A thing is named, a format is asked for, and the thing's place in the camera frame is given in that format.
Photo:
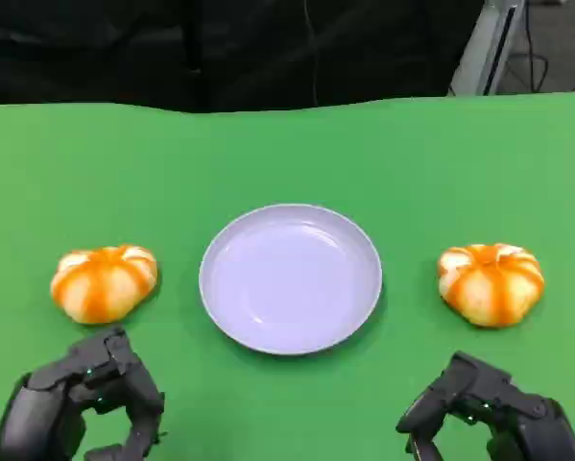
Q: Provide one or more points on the white grey machine housing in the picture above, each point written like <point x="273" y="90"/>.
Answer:
<point x="488" y="45"/>

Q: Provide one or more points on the orange and white bread roll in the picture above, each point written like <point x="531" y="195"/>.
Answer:
<point x="102" y="283"/>
<point x="491" y="285"/>

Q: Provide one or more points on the lilac plate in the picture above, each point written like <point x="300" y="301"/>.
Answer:
<point x="291" y="281"/>

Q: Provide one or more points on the green table cloth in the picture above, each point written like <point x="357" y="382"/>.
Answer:
<point x="287" y="153"/>

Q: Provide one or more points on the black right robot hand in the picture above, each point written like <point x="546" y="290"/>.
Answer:
<point x="488" y="384"/>

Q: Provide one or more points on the black backdrop cloth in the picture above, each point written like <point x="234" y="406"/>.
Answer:
<point x="172" y="53"/>

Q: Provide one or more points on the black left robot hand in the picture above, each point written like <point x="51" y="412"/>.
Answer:
<point x="124" y="379"/>

